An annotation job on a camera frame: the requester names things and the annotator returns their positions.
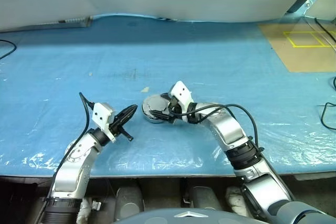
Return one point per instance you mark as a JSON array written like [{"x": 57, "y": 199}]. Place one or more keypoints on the grey power strip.
[{"x": 74, "y": 21}]

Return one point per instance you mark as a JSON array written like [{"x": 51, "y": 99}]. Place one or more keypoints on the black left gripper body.
[{"x": 119, "y": 129}]

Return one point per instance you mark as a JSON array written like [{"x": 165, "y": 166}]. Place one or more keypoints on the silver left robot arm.
[{"x": 73, "y": 171}]

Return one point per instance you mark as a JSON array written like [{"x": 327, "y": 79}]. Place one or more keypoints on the small white connector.
[{"x": 96, "y": 205}]

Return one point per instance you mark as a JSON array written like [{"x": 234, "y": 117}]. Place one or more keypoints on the blue plastic table cover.
[{"x": 78, "y": 64}]

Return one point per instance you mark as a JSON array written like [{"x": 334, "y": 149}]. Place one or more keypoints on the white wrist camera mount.
[
  {"x": 101, "y": 115},
  {"x": 181, "y": 91}
]

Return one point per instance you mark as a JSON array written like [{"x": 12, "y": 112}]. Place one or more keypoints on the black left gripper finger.
[
  {"x": 126, "y": 120},
  {"x": 128, "y": 110}
]

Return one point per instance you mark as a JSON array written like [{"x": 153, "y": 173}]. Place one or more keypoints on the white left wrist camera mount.
[{"x": 101, "y": 115}]

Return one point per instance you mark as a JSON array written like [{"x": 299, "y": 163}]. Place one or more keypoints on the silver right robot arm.
[{"x": 225, "y": 127}]

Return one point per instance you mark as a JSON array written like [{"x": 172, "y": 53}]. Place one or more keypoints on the grey rounded cylinder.
[
  {"x": 206, "y": 196},
  {"x": 128, "y": 200}
]

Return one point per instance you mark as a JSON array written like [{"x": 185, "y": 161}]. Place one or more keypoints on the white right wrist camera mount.
[{"x": 181, "y": 91}]

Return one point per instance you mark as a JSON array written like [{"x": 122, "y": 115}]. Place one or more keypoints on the brown cardboard sheet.
[{"x": 302, "y": 56}]

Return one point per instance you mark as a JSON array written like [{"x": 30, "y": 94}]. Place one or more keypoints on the white crumpled cloth bundle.
[
  {"x": 84, "y": 211},
  {"x": 236, "y": 200}
]

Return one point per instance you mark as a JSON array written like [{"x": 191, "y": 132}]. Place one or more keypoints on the grey bracket with bolt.
[{"x": 310, "y": 4}]

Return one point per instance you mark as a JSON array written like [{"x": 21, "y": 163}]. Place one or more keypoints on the grey robot torso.
[{"x": 189, "y": 216}]

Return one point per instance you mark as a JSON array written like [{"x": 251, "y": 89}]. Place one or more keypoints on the tan paper scrap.
[{"x": 145, "y": 89}]

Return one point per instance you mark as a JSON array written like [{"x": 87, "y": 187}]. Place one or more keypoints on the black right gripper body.
[{"x": 177, "y": 108}]

